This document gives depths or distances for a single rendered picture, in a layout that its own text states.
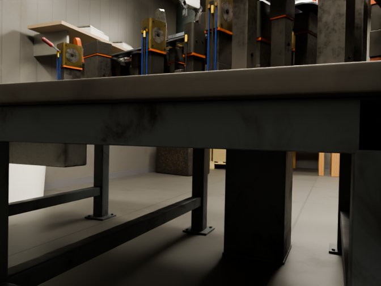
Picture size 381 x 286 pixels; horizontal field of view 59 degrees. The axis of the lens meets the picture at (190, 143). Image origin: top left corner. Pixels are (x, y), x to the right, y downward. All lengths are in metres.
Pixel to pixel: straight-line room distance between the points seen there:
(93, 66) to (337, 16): 1.08
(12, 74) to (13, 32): 0.40
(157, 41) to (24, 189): 2.03
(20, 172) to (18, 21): 1.56
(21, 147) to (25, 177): 1.84
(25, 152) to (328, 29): 0.96
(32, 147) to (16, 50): 2.66
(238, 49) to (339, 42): 0.28
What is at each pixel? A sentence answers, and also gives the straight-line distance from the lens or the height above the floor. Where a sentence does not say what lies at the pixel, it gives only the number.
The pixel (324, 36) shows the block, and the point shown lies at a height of 0.87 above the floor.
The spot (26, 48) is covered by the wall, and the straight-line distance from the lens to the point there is 3.86.
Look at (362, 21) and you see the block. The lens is 1.11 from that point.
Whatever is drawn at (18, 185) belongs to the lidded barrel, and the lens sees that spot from 3.05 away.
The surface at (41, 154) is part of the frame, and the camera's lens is 1.15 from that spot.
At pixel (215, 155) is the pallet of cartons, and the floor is 0.27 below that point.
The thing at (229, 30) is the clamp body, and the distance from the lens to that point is 1.11.
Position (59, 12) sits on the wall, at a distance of 4.28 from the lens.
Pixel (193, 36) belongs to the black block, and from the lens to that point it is 1.20.
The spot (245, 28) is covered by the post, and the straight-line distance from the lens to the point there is 0.82.
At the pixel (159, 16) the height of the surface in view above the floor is 1.07.
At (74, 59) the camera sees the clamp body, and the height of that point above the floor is 0.98.
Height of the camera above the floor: 0.60
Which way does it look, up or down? 1 degrees down
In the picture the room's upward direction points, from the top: 1 degrees clockwise
